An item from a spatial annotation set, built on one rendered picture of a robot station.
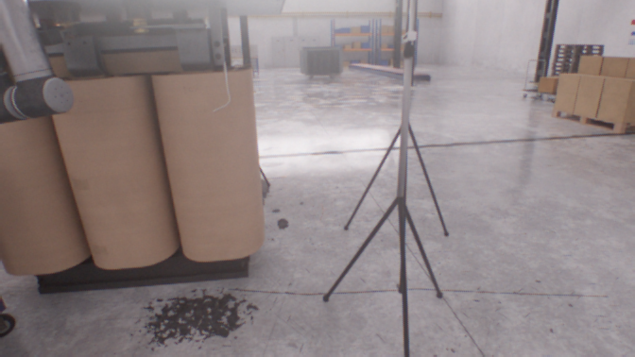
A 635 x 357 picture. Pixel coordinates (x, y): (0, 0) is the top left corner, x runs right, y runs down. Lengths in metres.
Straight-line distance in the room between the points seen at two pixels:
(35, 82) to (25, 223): 0.85
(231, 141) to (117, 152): 0.47
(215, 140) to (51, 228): 0.88
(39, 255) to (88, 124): 0.70
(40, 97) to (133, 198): 0.63
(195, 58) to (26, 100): 0.58
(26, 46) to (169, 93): 0.49
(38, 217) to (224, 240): 0.83
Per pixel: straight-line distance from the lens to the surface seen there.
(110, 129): 1.53
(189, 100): 1.40
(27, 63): 1.20
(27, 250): 1.96
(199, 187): 1.50
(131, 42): 1.54
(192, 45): 1.42
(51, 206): 1.83
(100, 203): 1.67
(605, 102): 6.29
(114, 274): 2.04
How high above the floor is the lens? 1.15
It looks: 19 degrees down
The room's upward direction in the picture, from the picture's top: 1 degrees counter-clockwise
